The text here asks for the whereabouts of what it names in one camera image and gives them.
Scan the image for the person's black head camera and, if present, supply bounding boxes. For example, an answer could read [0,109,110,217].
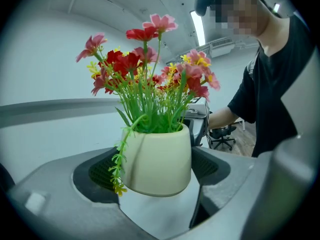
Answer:
[194,0,213,17]

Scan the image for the white ceiling air conditioner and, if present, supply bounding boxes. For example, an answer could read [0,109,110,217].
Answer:
[208,37,236,59]

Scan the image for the colourful flowers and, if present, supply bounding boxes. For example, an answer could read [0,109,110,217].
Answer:
[75,13,221,197]

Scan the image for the person's head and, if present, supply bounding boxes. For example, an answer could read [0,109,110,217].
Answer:
[208,0,291,57]

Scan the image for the grey shoulder pack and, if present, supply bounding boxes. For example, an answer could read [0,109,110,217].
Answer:
[246,58,256,81]

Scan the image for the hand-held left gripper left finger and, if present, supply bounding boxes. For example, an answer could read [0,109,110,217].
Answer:
[6,146,158,240]

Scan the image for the person's right forearm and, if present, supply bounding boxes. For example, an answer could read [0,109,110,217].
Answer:
[207,105,241,131]

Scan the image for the person's black shirt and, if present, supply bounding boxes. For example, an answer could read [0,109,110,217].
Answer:
[227,13,316,158]

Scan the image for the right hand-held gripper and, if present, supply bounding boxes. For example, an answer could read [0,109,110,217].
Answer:
[183,96,210,147]

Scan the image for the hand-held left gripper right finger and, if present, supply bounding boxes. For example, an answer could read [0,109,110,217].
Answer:
[172,145,276,240]

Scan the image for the black office chair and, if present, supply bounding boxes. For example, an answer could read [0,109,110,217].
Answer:
[208,124,238,152]

